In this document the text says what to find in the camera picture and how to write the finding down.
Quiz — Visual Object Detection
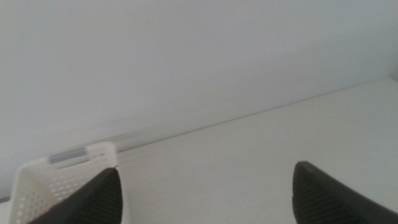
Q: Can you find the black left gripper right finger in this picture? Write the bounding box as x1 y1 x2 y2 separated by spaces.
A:
292 161 398 224

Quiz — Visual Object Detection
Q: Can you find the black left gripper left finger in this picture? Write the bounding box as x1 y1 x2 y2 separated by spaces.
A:
27 167 124 224

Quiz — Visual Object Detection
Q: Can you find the white perforated plastic basket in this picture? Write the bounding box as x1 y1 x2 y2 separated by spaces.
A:
8 141 130 224

